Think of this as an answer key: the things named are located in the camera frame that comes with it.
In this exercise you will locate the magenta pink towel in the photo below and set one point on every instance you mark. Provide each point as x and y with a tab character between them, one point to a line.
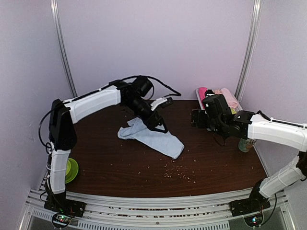
201	91

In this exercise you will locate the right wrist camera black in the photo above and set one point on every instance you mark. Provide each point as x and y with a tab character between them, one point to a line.
216	104

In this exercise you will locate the cream patterned mug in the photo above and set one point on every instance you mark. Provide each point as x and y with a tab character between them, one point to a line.
245	145

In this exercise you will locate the light pink rolled towel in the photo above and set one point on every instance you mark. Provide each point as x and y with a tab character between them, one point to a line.
230	99

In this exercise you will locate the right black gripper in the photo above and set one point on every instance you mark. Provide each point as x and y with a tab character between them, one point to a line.
200	123

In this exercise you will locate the left aluminium post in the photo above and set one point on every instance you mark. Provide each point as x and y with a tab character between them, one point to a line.
63	53

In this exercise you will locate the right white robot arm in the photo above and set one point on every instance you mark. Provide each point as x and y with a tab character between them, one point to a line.
275	139

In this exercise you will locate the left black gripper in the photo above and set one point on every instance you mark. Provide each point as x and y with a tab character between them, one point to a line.
159	120

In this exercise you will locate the white plastic basket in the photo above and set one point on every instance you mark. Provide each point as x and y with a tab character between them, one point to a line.
239	108

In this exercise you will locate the aluminium post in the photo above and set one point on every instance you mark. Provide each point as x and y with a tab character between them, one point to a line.
63	53
252	37

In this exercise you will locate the cartoon print rolled towel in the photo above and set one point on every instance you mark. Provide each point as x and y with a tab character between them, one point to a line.
217	91

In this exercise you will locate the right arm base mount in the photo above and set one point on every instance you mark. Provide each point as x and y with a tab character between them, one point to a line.
248	205

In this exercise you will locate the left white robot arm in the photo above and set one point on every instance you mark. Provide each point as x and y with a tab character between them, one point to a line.
64	114

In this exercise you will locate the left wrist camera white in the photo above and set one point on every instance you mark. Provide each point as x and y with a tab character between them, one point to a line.
161	102

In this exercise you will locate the right aluminium post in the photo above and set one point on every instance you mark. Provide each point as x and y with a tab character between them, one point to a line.
252	37

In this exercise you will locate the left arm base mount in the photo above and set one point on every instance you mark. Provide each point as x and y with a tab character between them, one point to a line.
68	207

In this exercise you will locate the green plate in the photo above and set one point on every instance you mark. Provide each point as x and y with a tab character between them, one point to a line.
71	171

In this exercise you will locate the aluminium front rail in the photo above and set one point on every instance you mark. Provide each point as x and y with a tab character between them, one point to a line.
201	212

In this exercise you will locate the light blue towel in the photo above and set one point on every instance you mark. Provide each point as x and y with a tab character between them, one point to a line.
165	143

